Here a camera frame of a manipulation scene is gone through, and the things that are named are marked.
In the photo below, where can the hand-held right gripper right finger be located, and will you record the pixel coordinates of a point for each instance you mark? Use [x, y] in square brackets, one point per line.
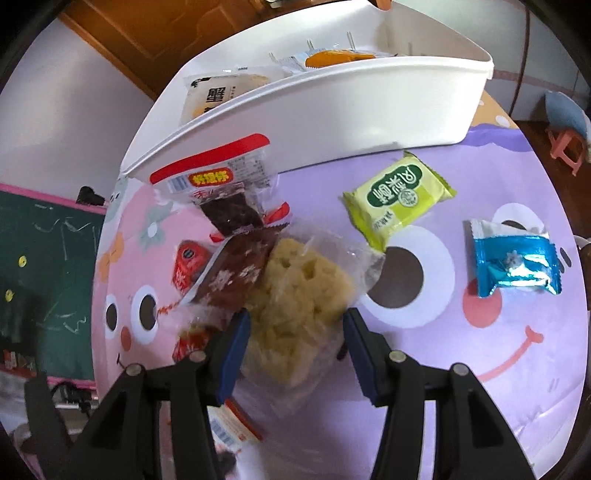
[364, 355]

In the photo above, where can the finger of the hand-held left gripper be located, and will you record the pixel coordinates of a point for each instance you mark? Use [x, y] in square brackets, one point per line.
[44, 410]

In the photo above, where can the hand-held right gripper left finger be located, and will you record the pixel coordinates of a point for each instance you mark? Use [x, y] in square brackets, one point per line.
[235, 350]

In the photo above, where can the small white barcode packet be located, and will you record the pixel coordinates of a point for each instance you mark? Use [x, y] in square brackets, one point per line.
[228, 424]

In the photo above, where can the brown snowflake snack packet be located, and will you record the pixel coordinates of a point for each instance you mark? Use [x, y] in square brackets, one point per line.
[235, 272]

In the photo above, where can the yellow rice cake clear packet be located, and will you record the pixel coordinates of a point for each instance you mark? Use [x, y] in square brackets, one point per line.
[295, 300]

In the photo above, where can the green snack packet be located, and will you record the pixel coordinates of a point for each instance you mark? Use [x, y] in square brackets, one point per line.
[397, 198]

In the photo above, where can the blue foil snack packet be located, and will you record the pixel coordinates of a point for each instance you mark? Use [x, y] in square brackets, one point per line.
[512, 263]

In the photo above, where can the red label clear snack packet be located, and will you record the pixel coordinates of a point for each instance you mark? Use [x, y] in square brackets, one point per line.
[217, 159]

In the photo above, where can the white plastic bin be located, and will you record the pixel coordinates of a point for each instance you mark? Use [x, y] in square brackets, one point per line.
[369, 106]

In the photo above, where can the beige cracker packet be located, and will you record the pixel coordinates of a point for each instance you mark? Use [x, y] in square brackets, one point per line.
[217, 97]

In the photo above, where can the small silver snack packet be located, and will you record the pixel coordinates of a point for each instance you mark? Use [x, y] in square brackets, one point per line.
[291, 63]

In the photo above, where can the orange cake packet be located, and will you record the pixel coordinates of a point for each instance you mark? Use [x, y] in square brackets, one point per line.
[337, 57]

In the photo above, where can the cartoon printed tablecloth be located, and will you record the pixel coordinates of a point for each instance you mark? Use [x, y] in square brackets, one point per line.
[461, 369]

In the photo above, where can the black easel knob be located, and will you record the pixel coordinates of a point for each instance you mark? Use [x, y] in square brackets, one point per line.
[87, 196]

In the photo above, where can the pink plastic stool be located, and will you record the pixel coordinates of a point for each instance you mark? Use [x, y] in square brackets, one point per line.
[570, 147]

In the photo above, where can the blue white plush cushion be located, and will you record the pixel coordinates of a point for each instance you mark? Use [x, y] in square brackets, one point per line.
[565, 110]

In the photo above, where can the green chalkboard pink frame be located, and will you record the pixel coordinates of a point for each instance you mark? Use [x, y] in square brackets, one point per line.
[46, 277]

